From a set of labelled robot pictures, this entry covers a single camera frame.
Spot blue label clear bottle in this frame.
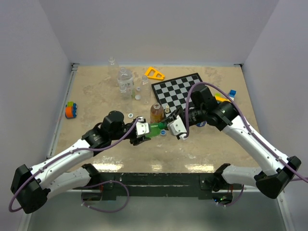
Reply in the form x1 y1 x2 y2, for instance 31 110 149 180
196 121 206 127

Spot green bottle cap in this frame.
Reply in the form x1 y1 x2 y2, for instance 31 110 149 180
158 122 167 129

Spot brown tea bottle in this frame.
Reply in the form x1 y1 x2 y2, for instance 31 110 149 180
150 103 164 123

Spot green plastic bottle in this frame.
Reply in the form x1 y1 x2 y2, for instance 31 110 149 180
146 122 166 138

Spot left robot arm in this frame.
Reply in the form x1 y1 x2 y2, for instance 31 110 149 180
9 111 150 214

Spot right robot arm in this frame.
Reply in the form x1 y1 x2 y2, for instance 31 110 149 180
164 83 301 199

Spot small clear bottle front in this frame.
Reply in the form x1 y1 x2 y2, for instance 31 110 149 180
119 86 132 114

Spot clear bottle near board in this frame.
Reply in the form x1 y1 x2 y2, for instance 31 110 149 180
140 75 152 104

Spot labelled clear water bottle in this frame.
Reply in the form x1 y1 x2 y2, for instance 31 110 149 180
117 67 135 98

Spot clear bottle back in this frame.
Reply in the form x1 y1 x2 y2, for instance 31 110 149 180
108 56 119 86

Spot cream chess piece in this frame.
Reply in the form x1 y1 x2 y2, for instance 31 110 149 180
165 105 170 114

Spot black white chessboard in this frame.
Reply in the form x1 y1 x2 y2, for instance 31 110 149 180
152 73 202 118

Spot coloured toy blocks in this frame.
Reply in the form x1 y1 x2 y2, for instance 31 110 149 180
214 89 238 103

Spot yellow triangular toy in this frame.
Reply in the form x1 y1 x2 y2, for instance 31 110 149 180
145 66 165 80

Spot orange blue toy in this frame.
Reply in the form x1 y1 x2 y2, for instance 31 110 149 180
65 101 77 119

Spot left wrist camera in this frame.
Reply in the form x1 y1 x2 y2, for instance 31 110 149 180
135 116 150 138

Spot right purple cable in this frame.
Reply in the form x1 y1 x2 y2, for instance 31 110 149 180
184 82 308 183

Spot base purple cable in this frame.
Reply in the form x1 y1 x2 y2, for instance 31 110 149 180
81 180 130 213

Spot black base frame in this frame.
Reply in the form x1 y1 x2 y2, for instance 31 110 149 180
89 172 241 200

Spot aluminium rail frame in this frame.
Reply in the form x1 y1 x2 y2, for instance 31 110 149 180
46 63 80 160

